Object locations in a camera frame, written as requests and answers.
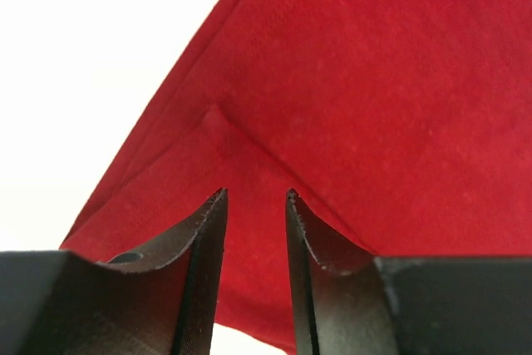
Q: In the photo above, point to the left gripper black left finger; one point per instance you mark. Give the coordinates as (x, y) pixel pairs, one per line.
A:
(157, 298)

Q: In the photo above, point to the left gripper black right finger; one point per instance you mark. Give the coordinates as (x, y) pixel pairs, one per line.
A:
(348, 301)

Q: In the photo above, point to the red t-shirt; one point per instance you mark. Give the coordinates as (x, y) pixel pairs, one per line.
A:
(404, 124)

